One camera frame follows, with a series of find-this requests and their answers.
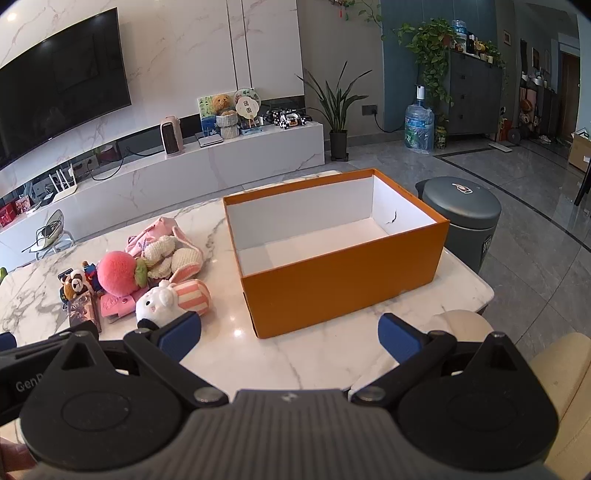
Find pink fabric pouch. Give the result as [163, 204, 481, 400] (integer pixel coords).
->
[125, 217, 198, 257]

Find black wall television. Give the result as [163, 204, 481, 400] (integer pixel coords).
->
[0, 8, 131, 167]

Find white wifi router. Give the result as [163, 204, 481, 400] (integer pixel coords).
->
[49, 164, 78, 203]

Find blue water jug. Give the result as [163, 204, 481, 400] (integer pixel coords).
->
[404, 85, 435, 154]

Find cardboard box on floor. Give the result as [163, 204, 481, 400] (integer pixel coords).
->
[568, 130, 591, 172]

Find black white toy figures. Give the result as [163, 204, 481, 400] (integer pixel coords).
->
[266, 109, 311, 130]

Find hanging green ivy plant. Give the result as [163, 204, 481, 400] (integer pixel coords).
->
[396, 18, 456, 108]

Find white round paper fan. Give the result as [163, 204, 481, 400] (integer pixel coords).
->
[235, 88, 260, 129]

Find potted long-leaf plant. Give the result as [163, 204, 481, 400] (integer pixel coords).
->
[298, 61, 373, 162]

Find pink leather card wallet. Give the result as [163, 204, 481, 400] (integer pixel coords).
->
[99, 287, 148, 323]

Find person left hand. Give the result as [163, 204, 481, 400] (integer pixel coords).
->
[1, 438, 36, 479]

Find brown teddy bear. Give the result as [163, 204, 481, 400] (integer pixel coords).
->
[211, 94, 233, 116]

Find red panda plush keychain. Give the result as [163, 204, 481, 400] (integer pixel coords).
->
[57, 261, 103, 306]

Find cream knitted baby shoes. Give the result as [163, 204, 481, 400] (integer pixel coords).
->
[142, 236, 204, 283]

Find dark grey drawer cabinet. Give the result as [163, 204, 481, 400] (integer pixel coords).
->
[446, 51, 503, 136]

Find pink fluffy ball plush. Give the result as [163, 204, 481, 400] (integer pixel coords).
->
[97, 251, 148, 297]

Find orange cardboard box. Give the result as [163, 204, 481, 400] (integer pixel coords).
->
[223, 169, 450, 339]

